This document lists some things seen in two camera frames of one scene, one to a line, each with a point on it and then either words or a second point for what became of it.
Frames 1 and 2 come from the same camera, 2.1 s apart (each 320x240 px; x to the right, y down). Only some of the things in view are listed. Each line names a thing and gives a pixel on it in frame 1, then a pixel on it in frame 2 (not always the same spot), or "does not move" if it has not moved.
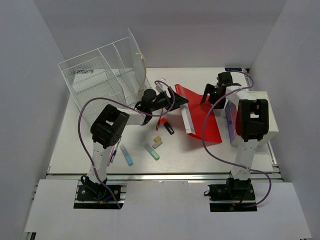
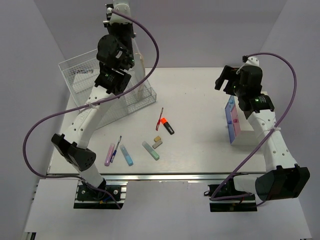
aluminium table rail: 164,176 does not move
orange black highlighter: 165,122 does not move
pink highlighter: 111,155 does not move
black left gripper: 178,100 -> 113,26
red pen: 158,123 does not move
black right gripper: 209,89 -> 230,74
